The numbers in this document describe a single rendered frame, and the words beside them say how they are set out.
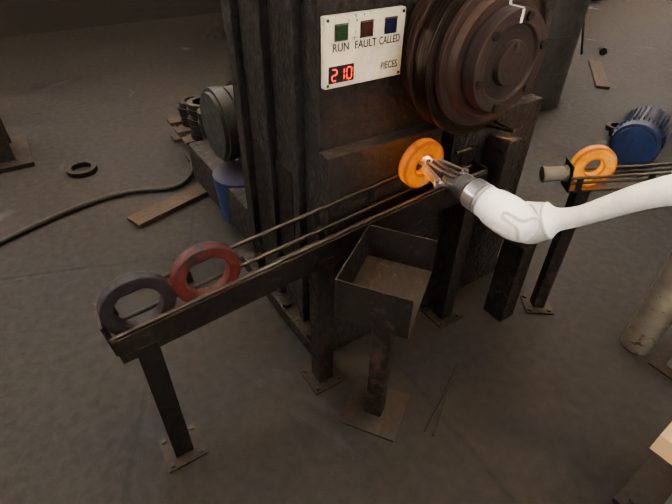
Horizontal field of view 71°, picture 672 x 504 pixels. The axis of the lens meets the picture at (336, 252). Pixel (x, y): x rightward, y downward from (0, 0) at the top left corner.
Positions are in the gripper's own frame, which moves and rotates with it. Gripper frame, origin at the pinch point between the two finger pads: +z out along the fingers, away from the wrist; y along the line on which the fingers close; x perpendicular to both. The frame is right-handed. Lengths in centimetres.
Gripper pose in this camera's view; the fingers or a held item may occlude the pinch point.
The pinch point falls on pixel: (422, 158)
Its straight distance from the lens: 148.9
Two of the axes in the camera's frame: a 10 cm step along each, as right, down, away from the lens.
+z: -5.4, -5.7, 6.2
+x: 0.4, -7.5, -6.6
